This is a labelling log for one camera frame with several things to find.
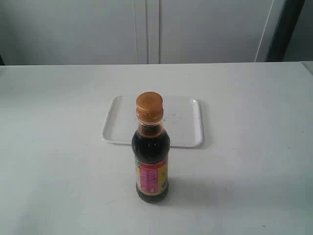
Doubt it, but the dark soy sauce bottle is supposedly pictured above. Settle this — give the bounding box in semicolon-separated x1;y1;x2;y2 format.
132;92;170;204

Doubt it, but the white rectangular tray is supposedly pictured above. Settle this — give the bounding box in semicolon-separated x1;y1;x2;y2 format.
101;94;203;148

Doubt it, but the dark vertical post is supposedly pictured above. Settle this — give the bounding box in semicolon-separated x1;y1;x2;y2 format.
266;0;305;62

